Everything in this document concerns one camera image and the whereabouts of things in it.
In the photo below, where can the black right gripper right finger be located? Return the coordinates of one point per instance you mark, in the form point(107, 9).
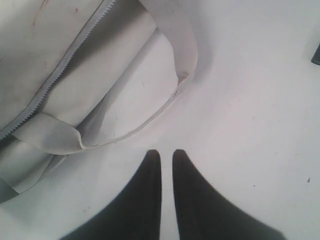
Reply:
point(204, 214)

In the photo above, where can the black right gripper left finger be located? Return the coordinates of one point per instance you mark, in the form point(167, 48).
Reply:
point(135, 214)

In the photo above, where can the white fabric duffel bag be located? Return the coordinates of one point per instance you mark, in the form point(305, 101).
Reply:
point(58, 61)

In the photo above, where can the black and white marker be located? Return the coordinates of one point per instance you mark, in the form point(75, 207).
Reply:
point(316, 57)

